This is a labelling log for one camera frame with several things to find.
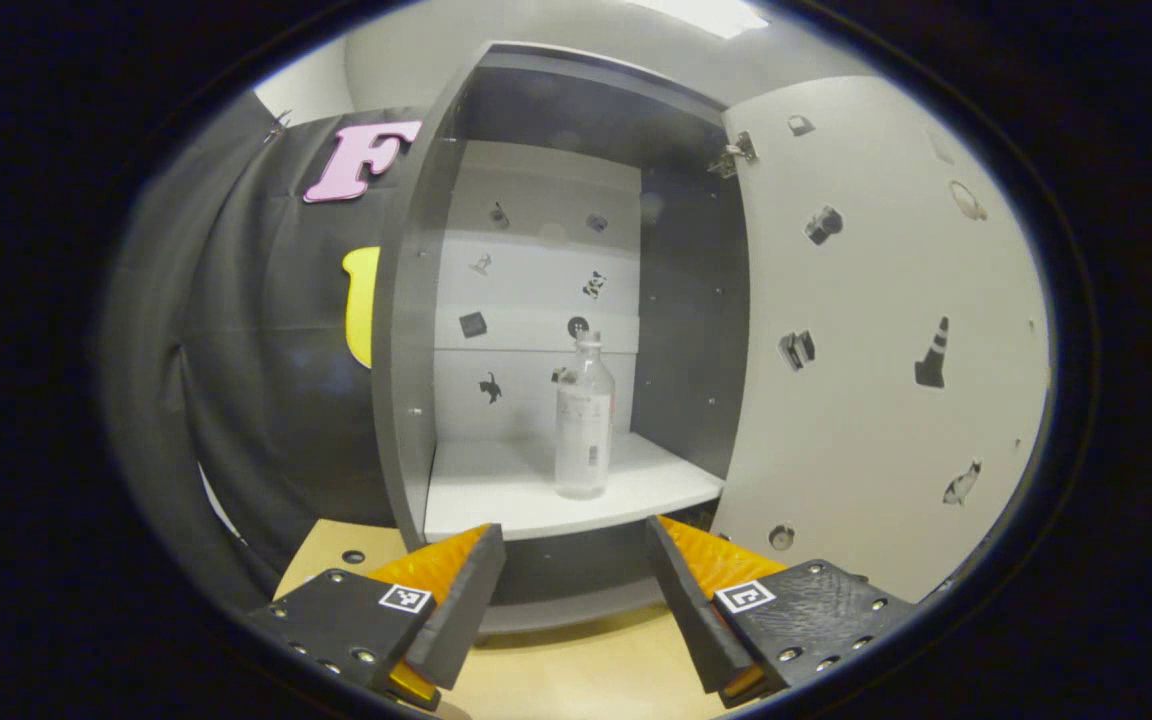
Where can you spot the white cabinet shelf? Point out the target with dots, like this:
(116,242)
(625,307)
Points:
(496,490)

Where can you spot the light grey cabinet door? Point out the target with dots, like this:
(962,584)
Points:
(866,450)

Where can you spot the metal door hinge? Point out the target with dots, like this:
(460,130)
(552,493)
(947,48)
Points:
(736,155)

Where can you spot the black backdrop cloth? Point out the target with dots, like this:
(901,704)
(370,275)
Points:
(256,400)

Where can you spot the clear plastic bottle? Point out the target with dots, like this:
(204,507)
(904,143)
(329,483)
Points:
(584,450)

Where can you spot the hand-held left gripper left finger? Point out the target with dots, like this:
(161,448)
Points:
(461,620)

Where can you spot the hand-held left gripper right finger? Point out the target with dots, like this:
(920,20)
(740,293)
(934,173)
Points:
(691,620)

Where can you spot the black binder clip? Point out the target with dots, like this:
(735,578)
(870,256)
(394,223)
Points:
(282,121)

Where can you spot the large ceiling light panel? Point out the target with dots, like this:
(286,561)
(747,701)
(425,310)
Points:
(706,15)

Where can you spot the dark grey cabinet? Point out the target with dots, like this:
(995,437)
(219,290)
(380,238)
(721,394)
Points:
(406,350)

